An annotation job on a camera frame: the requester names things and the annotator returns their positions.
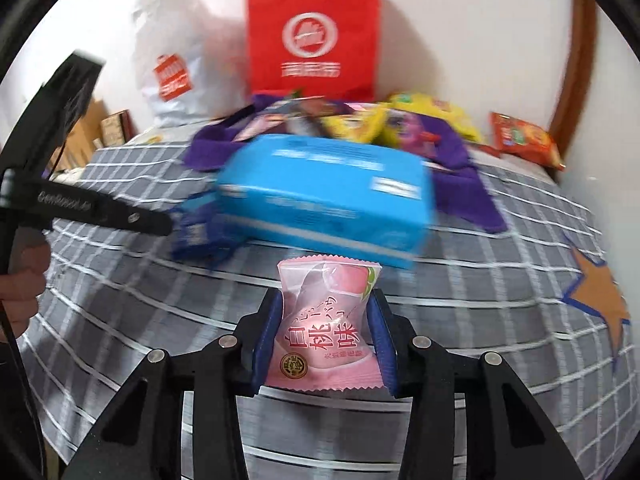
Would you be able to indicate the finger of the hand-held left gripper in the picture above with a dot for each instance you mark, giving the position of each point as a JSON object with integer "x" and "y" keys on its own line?
{"x": 135, "y": 217}

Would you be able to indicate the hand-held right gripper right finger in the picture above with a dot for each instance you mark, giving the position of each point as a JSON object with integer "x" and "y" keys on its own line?
{"x": 382, "y": 345}

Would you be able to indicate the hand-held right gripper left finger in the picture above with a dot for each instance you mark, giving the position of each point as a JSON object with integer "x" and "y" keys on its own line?
{"x": 267, "y": 340}

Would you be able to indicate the pink peach snack packet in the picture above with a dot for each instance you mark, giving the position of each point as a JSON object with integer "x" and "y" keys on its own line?
{"x": 325, "y": 340}

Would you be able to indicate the dark blue snack packet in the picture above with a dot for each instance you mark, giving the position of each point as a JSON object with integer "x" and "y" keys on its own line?
{"x": 200, "y": 230}

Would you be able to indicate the pink printed snack packet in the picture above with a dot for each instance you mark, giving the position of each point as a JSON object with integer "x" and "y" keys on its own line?
{"x": 260, "y": 125}

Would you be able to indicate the purple pink snack packet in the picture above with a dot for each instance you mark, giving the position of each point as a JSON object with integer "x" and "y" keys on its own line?
{"x": 410, "y": 125}

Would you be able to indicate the yellow triangular snack packet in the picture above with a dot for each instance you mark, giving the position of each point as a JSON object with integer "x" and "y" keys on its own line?
{"x": 355, "y": 125}

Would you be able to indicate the person's left hand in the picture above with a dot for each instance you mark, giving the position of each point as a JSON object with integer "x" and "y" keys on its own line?
{"x": 22, "y": 290}

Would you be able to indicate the wooden headboard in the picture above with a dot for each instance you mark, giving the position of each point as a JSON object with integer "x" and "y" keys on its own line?
{"x": 80, "y": 140}

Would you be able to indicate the brown framed book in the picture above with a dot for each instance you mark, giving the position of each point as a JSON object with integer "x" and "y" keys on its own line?
{"x": 116, "y": 130}

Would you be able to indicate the grey checked blanket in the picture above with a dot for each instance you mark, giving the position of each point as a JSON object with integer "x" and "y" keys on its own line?
{"x": 150, "y": 300}

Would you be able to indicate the white plastic shopping bag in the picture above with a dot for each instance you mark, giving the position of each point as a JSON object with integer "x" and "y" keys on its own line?
{"x": 190, "y": 50}

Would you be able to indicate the blue tissue box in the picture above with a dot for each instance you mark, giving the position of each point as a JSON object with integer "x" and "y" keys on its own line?
{"x": 325, "y": 185}

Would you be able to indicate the purple towel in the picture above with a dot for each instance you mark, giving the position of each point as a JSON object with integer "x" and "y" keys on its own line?
{"x": 465, "y": 185}

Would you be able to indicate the yellow chips bag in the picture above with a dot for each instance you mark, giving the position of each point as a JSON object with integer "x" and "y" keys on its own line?
{"x": 450, "y": 117}

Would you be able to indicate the red chips bag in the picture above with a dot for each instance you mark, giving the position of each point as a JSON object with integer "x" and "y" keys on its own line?
{"x": 525, "y": 140}

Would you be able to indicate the red paper bag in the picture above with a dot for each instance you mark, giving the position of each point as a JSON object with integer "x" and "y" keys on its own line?
{"x": 312, "y": 35}

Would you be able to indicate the brown wooden door frame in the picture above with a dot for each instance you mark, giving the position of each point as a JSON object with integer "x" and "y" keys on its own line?
{"x": 575, "y": 70}

